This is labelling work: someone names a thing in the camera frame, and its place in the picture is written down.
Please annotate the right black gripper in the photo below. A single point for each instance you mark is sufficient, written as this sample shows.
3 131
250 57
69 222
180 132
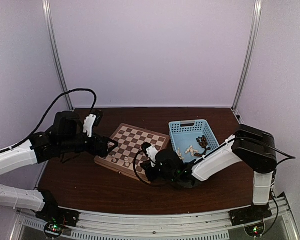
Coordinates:
150 176

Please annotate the wooden folding chess board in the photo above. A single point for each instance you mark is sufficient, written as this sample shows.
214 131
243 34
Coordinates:
130 139

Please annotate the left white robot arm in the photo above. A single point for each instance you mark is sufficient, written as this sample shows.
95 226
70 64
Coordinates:
16 157

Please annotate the dark chess pieces pile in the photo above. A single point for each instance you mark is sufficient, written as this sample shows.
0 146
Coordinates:
203 143

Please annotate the front aluminium rail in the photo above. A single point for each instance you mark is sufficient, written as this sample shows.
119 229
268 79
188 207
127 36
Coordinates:
213 225

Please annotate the white bishop chess piece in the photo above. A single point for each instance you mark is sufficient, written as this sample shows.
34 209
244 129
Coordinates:
180 154

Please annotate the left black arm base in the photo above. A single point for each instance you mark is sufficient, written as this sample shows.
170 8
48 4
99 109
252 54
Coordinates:
52 213

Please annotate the light blue plastic basket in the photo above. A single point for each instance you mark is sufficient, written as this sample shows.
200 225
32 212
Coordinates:
184 133

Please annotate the right aluminium frame post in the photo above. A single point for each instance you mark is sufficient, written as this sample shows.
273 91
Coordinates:
254 30

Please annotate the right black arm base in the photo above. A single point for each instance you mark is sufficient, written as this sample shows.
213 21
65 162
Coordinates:
249 214

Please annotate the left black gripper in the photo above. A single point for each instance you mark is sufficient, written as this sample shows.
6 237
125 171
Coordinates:
102 151

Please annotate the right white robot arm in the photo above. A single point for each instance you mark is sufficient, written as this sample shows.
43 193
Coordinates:
252 146

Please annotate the left aluminium frame post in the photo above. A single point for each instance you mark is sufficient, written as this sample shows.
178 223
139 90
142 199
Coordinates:
46 5

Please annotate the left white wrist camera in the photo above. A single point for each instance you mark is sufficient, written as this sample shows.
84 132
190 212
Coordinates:
91 121

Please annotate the aluminium frame post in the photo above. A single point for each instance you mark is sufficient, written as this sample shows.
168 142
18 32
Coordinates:
254 30
46 5

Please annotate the white chess pieces pile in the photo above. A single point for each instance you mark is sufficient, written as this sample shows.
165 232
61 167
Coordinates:
191 150

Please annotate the white queen chess piece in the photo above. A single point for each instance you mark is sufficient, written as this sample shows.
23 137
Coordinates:
126 162

